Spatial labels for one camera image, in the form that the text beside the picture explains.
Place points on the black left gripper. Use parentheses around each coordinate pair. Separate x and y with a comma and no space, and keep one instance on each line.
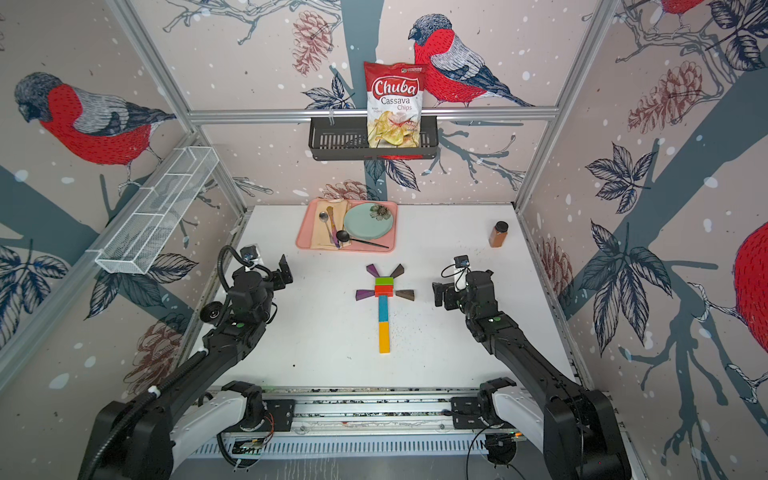
(280,282)

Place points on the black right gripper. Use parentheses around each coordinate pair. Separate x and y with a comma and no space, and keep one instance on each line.
(449,293)

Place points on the dark brown triangle block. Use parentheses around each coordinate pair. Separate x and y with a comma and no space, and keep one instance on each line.
(398,271)
(406,294)

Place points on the teal long block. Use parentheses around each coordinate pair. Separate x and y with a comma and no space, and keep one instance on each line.
(383,309)

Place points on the red rectangular block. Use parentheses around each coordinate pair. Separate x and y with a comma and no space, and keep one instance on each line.
(384,291)

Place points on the yellow long block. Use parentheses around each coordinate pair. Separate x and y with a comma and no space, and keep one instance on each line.
(384,338)

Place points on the purple triangle block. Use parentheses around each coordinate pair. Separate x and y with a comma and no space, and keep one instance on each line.
(364,294)
(371,269)

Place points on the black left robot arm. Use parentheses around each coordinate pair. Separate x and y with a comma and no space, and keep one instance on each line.
(146,438)

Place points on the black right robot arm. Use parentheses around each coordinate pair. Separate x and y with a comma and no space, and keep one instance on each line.
(575,428)

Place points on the beige napkin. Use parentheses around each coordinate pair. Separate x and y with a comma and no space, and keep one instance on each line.
(320,239)

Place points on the pink tray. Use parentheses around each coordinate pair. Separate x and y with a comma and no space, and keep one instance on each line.
(304,236)

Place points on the black spoon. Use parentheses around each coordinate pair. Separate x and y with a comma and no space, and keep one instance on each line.
(344,237)

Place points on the silver spoon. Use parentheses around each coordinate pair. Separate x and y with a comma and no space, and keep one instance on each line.
(325,219)

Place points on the brown spice bottle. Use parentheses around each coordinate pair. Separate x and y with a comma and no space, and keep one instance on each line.
(498,234)

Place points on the gold purple knife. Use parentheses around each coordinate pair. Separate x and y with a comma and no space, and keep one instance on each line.
(333,230)

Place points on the black lid shaker jar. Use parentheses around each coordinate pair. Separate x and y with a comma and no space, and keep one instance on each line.
(211,313)

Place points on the mint green flower plate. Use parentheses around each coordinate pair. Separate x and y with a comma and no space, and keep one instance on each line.
(369,221)

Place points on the Chuba cassava chips bag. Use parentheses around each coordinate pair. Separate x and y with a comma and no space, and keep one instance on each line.
(394,99)

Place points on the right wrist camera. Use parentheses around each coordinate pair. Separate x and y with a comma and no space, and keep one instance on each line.
(461,269)

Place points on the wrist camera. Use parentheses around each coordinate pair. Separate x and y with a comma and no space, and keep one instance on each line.
(251,256)
(461,269)

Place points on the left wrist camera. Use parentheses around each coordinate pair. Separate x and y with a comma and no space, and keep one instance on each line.
(251,256)

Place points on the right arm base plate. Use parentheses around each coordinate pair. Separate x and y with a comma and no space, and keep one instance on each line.
(472,413)

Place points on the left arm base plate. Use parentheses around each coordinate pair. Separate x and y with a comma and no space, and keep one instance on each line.
(279,415)

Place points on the black wall basket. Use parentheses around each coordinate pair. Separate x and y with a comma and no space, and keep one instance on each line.
(345,139)

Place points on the white wire wall basket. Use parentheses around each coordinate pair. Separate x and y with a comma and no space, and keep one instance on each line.
(140,239)

